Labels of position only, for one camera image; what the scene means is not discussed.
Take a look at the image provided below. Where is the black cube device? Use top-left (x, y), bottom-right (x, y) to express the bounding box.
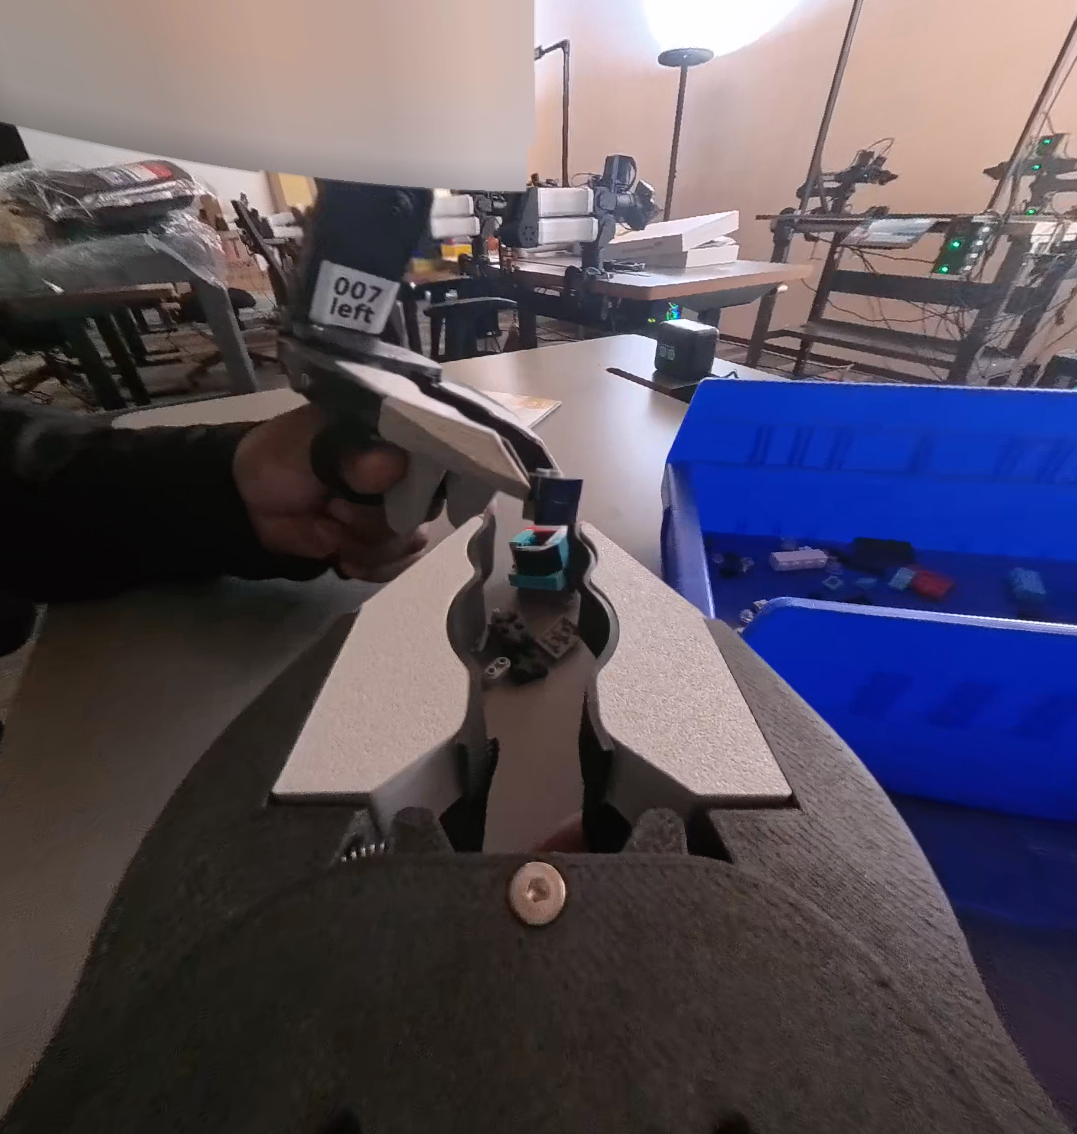
top-left (656, 320), bottom-right (719, 379)

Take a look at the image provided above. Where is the person's left forearm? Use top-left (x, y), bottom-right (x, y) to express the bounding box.
top-left (0, 375), bottom-right (265, 612)

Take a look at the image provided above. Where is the teal and black brick assembly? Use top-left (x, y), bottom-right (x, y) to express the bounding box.
top-left (507, 522), bottom-right (577, 596)

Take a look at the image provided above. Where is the plastic wrapped dark bundle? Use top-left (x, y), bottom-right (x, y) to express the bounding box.
top-left (0, 157), bottom-right (225, 266)

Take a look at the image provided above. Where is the wooden top work table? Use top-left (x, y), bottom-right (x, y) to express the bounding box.
top-left (503, 258), bottom-right (816, 355)

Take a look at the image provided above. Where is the dark flat strip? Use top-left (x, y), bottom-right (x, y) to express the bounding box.
top-left (607, 366), bottom-right (692, 405)

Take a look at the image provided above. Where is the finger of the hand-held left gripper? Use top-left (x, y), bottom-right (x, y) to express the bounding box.
top-left (342, 362), bottom-right (535, 499)
top-left (436, 379), bottom-right (561, 478)

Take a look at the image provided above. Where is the person's left hand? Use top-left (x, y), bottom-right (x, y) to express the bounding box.
top-left (233, 411), bottom-right (434, 585)

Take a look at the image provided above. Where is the metal rig with electronics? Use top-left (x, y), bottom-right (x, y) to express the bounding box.
top-left (755, 0), bottom-right (1077, 386)

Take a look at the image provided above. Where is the black floor lamp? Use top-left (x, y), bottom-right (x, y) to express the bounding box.
top-left (658, 45), bottom-right (715, 223)

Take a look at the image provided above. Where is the printed instruction booklet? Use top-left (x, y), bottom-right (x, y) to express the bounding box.
top-left (481, 389), bottom-right (565, 428)

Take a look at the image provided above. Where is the grey desk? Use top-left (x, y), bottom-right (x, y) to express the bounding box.
top-left (0, 334), bottom-right (1077, 1134)

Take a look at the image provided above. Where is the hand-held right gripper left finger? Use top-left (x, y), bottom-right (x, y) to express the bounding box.
top-left (273, 516), bottom-right (502, 851)

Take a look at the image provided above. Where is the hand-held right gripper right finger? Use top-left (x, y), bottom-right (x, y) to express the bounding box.
top-left (577, 520), bottom-right (799, 856)

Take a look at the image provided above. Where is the blue plastic bin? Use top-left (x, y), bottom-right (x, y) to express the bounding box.
top-left (741, 595), bottom-right (1077, 829)
top-left (663, 379), bottom-right (1077, 625)

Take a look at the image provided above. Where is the white and black robot unit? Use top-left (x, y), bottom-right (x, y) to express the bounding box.
top-left (503, 185), bottom-right (597, 251)
top-left (430, 190), bottom-right (505, 242)

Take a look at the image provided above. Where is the pile of mixed toy bricks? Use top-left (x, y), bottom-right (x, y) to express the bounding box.
top-left (711, 533), bottom-right (1054, 612)

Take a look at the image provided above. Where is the black office chair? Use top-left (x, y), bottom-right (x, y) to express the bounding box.
top-left (423, 296), bottom-right (522, 362)

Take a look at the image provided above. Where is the grey metal table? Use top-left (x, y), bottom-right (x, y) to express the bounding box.
top-left (0, 231), bottom-right (260, 413)

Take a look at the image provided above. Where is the black pipe stand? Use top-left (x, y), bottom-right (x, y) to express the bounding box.
top-left (535, 38), bottom-right (573, 183)

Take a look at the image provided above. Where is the stack of white flat boxes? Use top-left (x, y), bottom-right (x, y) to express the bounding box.
top-left (603, 210), bottom-right (742, 269)

